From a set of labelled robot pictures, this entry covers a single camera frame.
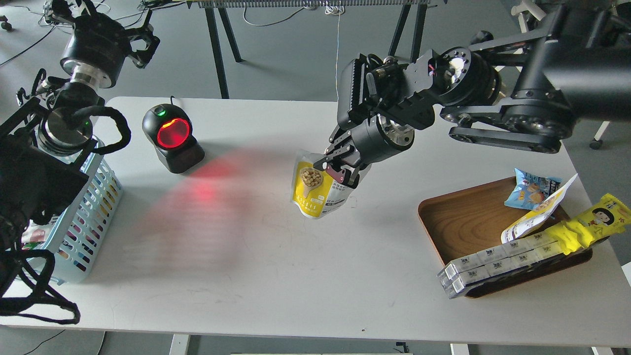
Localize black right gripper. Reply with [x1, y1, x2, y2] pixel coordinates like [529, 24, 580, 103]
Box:
[313, 114, 414, 189]

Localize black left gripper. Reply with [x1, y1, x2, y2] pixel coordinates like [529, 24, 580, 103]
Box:
[47, 0, 161, 89]

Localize yellow white snack pouch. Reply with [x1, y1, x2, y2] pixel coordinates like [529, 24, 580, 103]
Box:
[291, 150, 356, 219]

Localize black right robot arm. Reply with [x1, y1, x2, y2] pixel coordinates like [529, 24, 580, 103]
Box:
[313, 0, 631, 188]

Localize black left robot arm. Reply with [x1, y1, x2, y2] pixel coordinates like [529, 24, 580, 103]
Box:
[0, 0, 160, 325]

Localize blue snack bag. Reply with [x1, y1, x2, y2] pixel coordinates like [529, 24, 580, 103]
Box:
[503, 168, 562, 211]

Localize light blue plastic basket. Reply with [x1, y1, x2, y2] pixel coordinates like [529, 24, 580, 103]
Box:
[33, 153, 123, 285]

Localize red white snack bag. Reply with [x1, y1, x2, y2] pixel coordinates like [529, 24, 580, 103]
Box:
[22, 223, 56, 250]

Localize yellow cartoon snack pack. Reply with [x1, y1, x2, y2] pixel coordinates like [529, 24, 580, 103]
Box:
[544, 193, 631, 255]

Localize black trestle table legs left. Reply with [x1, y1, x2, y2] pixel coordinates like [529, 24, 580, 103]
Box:
[204, 7, 244, 99]

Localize black trestle table legs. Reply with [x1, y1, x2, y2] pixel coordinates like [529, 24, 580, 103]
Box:
[388, 2, 428, 65]
[204, 7, 244, 99]

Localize black barcode scanner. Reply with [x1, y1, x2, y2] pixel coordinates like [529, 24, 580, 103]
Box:
[142, 104, 205, 174]

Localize brown wooden tray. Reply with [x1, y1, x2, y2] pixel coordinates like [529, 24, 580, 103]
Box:
[418, 177, 593, 291]

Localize upper white box strip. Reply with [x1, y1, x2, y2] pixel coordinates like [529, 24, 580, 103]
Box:
[437, 232, 563, 287]

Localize white box strip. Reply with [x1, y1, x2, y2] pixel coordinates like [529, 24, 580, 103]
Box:
[437, 232, 563, 287]
[437, 242, 566, 299]

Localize lower white box strip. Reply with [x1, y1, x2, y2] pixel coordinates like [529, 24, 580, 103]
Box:
[437, 242, 566, 299]

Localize black trestle table legs right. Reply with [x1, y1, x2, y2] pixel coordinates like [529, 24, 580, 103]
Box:
[388, 2, 428, 65]

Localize yellow white flat sachet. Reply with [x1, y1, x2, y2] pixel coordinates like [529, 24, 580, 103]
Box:
[500, 173, 578, 244]

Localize white office chair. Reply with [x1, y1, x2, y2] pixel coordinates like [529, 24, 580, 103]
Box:
[506, 0, 630, 140]

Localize white hanging cable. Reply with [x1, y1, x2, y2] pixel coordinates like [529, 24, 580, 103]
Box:
[324, 5, 346, 102]

